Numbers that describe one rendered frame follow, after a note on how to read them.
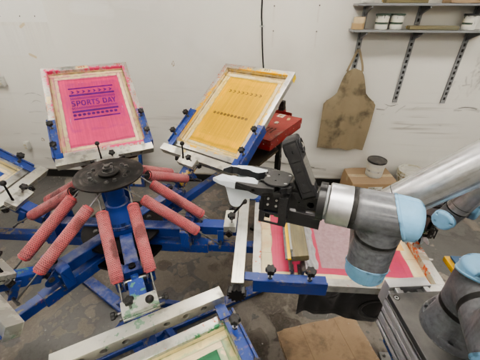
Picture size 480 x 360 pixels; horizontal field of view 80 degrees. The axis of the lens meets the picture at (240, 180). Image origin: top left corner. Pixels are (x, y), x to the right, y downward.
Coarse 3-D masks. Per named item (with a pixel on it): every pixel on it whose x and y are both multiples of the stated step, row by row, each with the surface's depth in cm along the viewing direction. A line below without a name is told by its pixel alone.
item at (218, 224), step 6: (204, 222) 141; (210, 222) 141; (216, 222) 141; (222, 222) 141; (204, 228) 139; (210, 228) 138; (216, 228) 138; (222, 228) 138; (216, 234) 140; (234, 234) 139
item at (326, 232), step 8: (272, 216) 158; (272, 224) 152; (320, 224) 152; (328, 224) 152; (272, 232) 147; (280, 232) 147; (312, 232) 147; (320, 232) 147; (328, 232) 147; (336, 232) 147; (344, 232) 147; (320, 240) 142; (328, 240) 142; (336, 240) 142; (344, 240) 142
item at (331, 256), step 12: (276, 240) 142; (276, 252) 135; (324, 252) 135; (336, 252) 135; (396, 252) 135; (276, 264) 129; (288, 264) 129; (324, 264) 129; (336, 264) 129; (396, 264) 129; (396, 276) 124; (408, 276) 124
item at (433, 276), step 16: (256, 208) 159; (256, 224) 147; (256, 240) 137; (256, 256) 129; (416, 256) 131; (432, 272) 121; (336, 288) 116; (352, 288) 115; (368, 288) 115; (432, 288) 114
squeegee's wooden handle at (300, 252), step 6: (294, 228) 135; (300, 228) 134; (294, 234) 131; (300, 234) 131; (294, 240) 128; (300, 240) 128; (294, 246) 125; (300, 246) 124; (306, 246) 124; (294, 252) 122; (300, 252) 122; (306, 252) 121; (294, 258) 121; (300, 258) 121; (306, 258) 120
